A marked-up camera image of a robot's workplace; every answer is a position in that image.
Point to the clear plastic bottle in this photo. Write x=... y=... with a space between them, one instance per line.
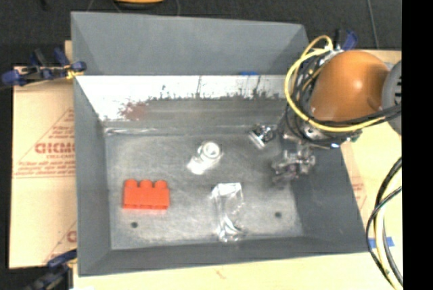
x=227 y=207

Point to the white plastic cup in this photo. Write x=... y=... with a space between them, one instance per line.
x=205 y=157

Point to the orange-red toy brick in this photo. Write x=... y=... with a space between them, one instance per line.
x=145 y=195

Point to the grey metal bin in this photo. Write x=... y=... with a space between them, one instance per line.
x=189 y=45

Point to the brown cardboard board red print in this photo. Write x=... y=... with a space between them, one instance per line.
x=44 y=133

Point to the black cylinder on white bracket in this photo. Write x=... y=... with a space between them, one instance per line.
x=263 y=135

